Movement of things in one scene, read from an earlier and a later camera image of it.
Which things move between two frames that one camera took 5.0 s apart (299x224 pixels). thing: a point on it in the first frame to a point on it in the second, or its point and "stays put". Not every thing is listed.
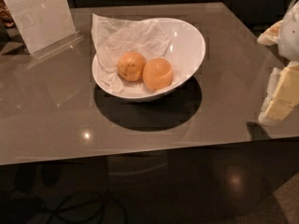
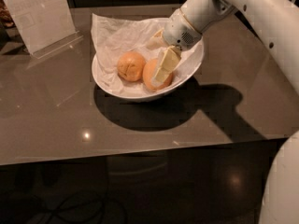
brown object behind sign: [6, 17] stays put
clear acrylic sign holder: [43, 16] stays put
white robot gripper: [290, 36] to [179, 33]
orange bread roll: [157, 74] stays put
